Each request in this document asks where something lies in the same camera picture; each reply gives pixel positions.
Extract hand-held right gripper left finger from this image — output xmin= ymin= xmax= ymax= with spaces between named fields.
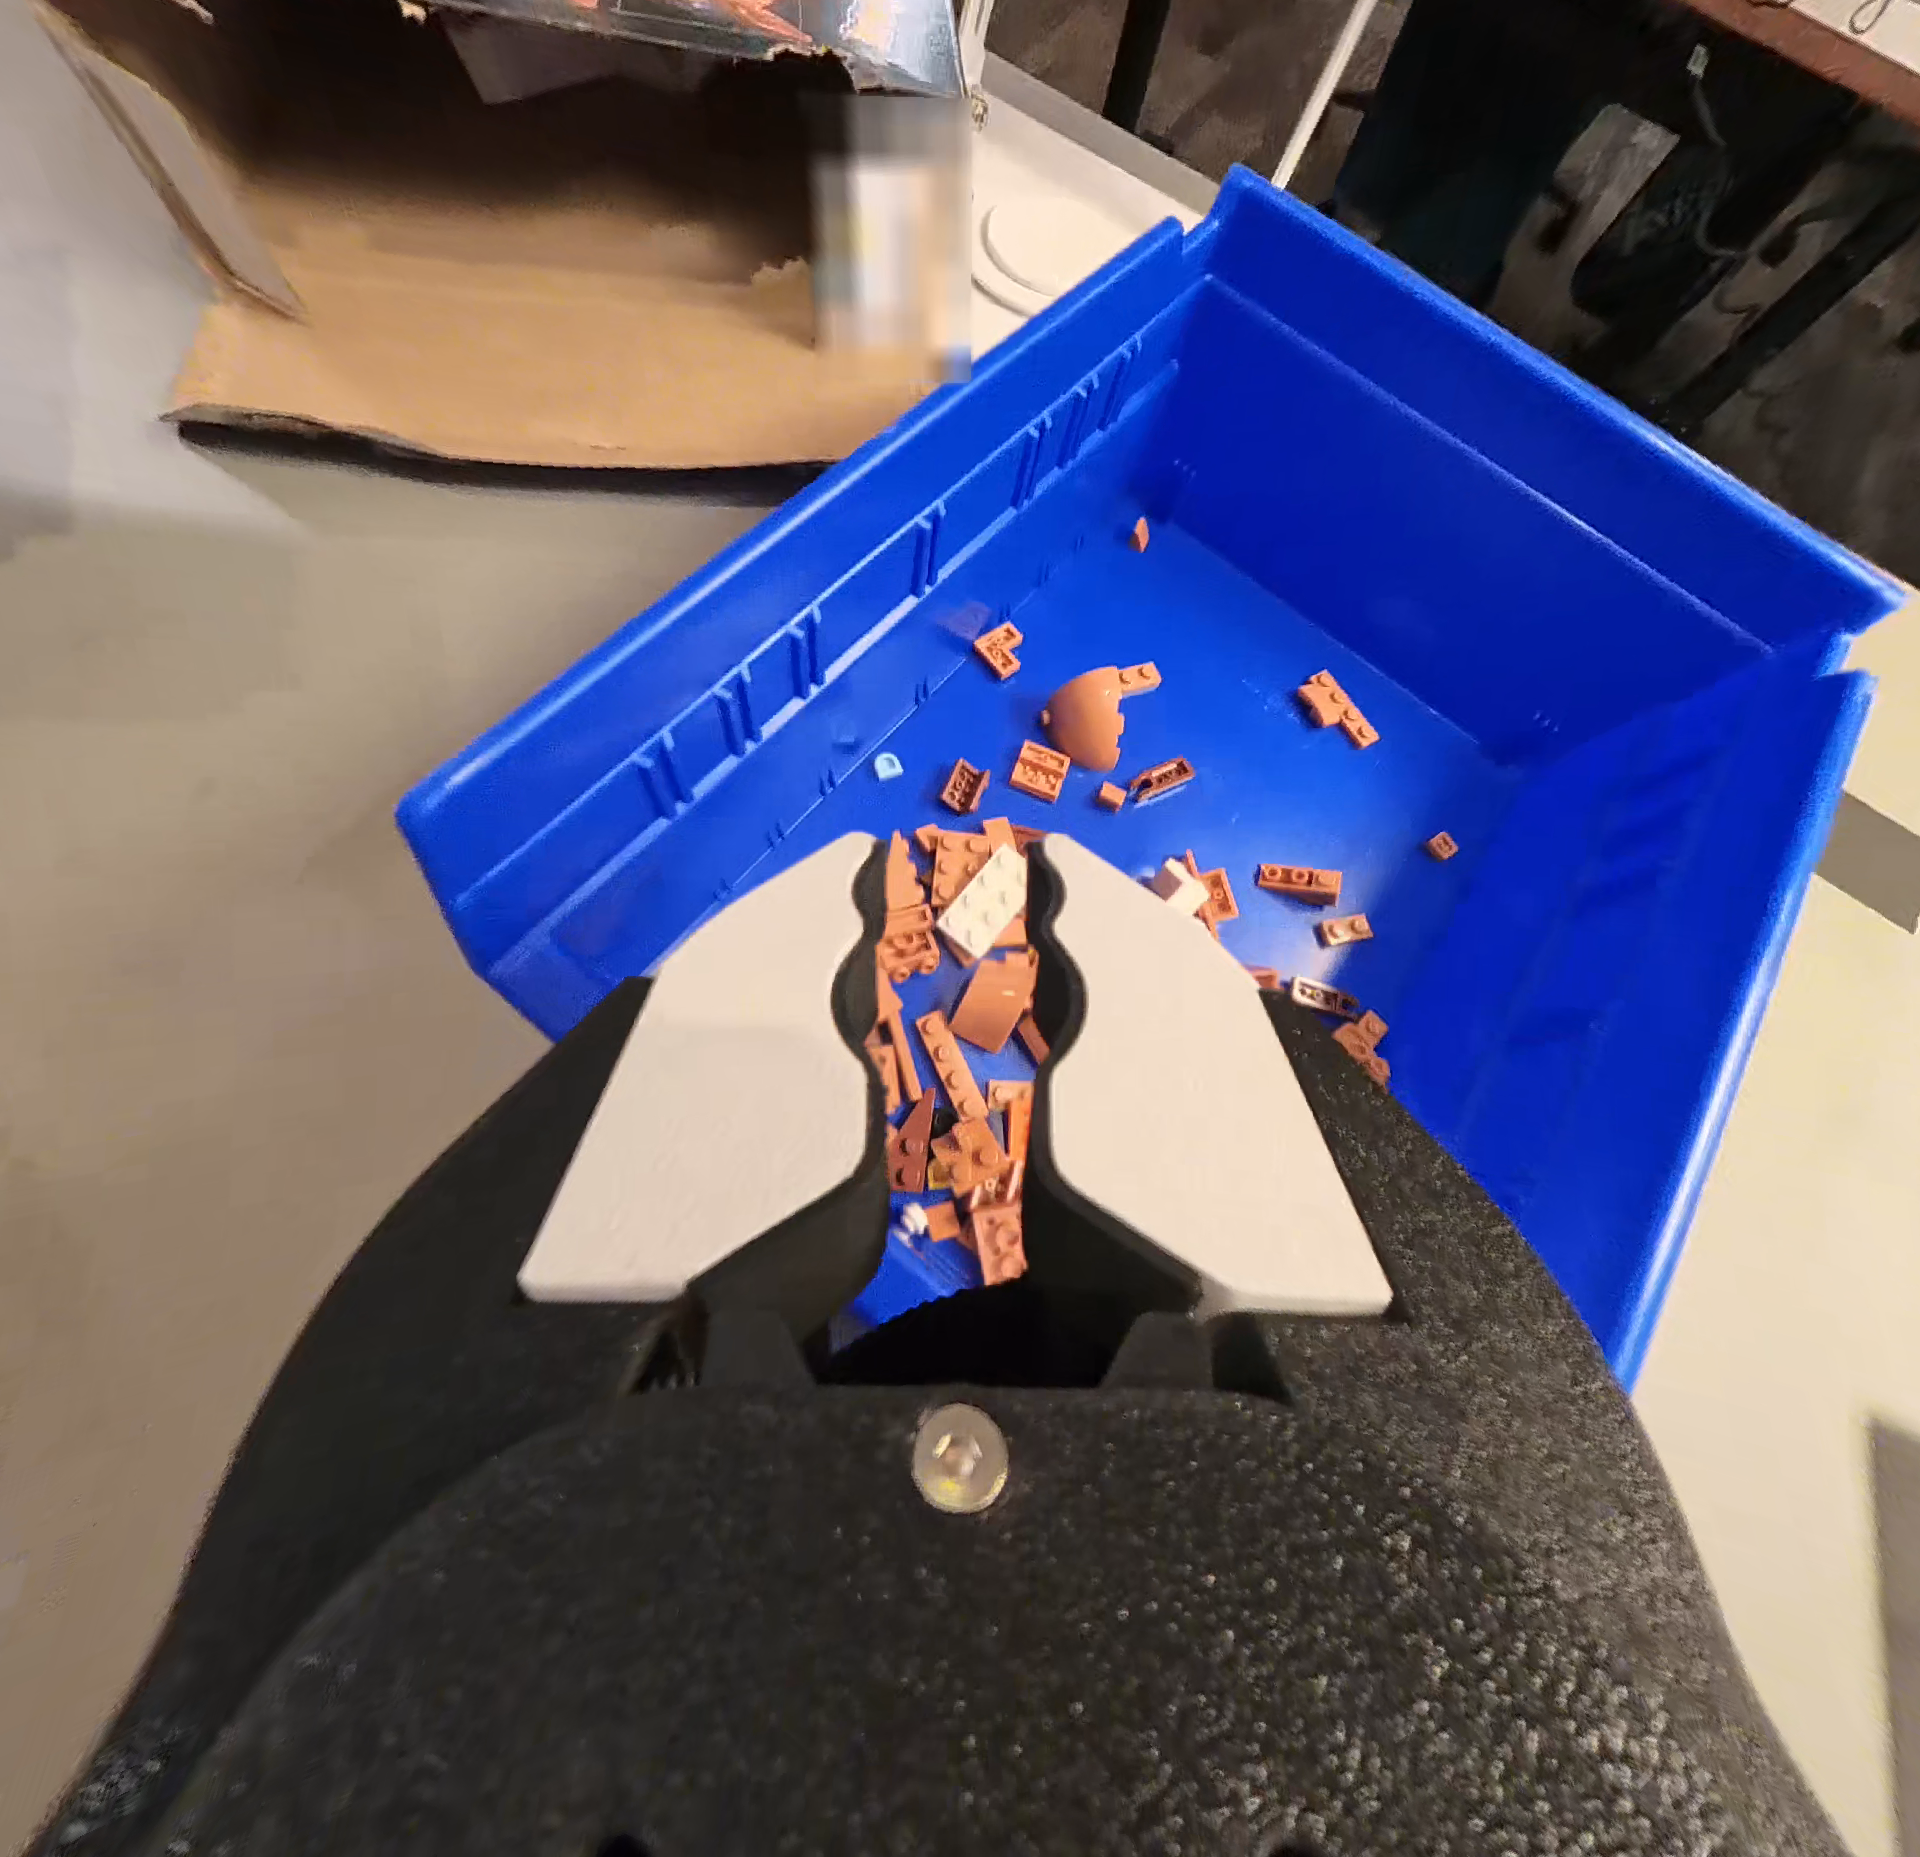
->
xmin=516 ymin=826 xmax=906 ymax=1387

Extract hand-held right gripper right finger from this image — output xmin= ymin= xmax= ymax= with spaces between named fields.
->
xmin=1005 ymin=831 xmax=1399 ymax=1397

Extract pile of brown toy bricks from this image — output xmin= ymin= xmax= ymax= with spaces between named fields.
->
xmin=854 ymin=506 xmax=1480 ymax=1292

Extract blue plastic bin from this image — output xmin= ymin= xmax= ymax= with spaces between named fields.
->
xmin=395 ymin=159 xmax=1909 ymax=1397

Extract brown dome toy piece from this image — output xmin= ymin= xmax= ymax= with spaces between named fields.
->
xmin=1034 ymin=664 xmax=1151 ymax=761

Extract printed cardboard box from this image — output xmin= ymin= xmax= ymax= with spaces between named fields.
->
xmin=29 ymin=0 xmax=998 ymax=488

